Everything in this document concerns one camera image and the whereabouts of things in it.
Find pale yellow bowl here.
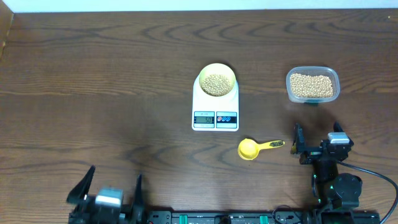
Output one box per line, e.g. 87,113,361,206
198,63,236,93

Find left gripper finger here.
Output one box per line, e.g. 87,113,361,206
132,174,144,218
67,166,96,204

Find soybeans in bowl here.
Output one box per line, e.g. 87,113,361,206
201,74,232,96

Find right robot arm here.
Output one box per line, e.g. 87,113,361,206
290,122,363,223

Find clear plastic container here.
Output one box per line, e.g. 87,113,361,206
285,66,340,104

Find soybeans pile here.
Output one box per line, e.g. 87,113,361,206
290,73,333,98

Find right black cable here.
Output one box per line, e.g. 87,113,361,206
337,160,398,224

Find yellow measuring scoop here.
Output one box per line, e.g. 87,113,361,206
238,138,285,161

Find white digital kitchen scale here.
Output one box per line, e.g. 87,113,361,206
192,76,239,132

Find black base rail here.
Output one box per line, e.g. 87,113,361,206
68,211,380,224

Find green label on container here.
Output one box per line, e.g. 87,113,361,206
304,103,319,106

